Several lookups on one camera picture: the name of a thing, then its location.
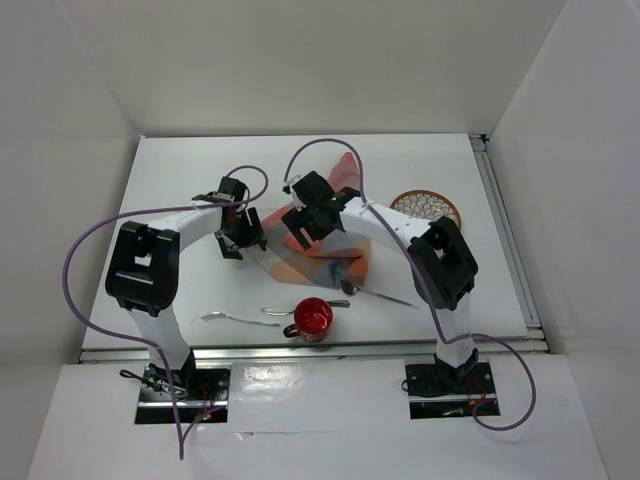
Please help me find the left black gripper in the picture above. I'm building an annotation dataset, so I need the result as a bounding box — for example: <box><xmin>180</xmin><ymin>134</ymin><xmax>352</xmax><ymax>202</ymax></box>
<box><xmin>214</xmin><ymin>206</ymin><xmax>266</xmax><ymax>260</ymax></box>

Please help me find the checkered orange grey cloth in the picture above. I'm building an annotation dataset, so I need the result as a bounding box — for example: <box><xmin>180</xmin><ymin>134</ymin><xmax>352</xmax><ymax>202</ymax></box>
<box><xmin>249</xmin><ymin>153</ymin><xmax>374</xmax><ymax>291</ymax></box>

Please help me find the floral patterned plate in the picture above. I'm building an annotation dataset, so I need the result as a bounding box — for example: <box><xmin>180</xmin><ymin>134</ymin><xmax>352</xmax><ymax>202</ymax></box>
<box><xmin>390</xmin><ymin>190</ymin><xmax>462</xmax><ymax>230</ymax></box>

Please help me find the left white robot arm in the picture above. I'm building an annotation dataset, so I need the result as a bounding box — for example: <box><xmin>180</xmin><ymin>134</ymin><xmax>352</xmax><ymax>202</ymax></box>
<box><xmin>105</xmin><ymin>176</ymin><xmax>267</xmax><ymax>399</ymax></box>

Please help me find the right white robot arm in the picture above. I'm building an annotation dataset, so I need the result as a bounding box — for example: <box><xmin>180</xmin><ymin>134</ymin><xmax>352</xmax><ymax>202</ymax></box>
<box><xmin>282</xmin><ymin>171</ymin><xmax>478</xmax><ymax>392</ymax></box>

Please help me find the silver knife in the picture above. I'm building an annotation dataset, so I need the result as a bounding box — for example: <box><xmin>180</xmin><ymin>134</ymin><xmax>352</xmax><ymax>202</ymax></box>
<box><xmin>260</xmin><ymin>300</ymin><xmax>351</xmax><ymax>317</ymax></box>

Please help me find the silver fork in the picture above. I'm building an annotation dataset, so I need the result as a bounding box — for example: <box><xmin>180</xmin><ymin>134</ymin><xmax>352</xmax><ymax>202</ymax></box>
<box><xmin>201</xmin><ymin>311</ymin><xmax>280</xmax><ymax>328</ymax></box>

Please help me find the silver spoon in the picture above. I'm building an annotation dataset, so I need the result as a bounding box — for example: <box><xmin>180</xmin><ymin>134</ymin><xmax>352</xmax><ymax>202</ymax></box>
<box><xmin>340</xmin><ymin>280</ymin><xmax>419</xmax><ymax>309</ymax></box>

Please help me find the red enamel mug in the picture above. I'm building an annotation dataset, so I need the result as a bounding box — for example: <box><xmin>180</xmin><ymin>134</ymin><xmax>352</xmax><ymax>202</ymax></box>
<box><xmin>283</xmin><ymin>297</ymin><xmax>334</xmax><ymax>343</ymax></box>

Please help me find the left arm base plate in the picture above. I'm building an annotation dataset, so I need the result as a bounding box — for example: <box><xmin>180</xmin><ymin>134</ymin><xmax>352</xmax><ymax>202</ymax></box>
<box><xmin>119</xmin><ymin>367</ymin><xmax>231</xmax><ymax>425</ymax></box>

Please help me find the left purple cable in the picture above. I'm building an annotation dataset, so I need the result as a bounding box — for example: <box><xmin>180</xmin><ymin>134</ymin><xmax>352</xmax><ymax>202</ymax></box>
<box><xmin>60</xmin><ymin>164</ymin><xmax>271</xmax><ymax>461</ymax></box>

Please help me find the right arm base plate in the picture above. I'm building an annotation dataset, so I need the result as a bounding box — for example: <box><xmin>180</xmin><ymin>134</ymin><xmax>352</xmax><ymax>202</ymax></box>
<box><xmin>401</xmin><ymin>362</ymin><xmax>500</xmax><ymax>420</ymax></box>

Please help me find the aluminium frame rail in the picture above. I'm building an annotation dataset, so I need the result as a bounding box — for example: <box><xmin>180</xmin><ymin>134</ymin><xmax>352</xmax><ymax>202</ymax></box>
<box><xmin>79</xmin><ymin>132</ymin><xmax>551</xmax><ymax>363</ymax></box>

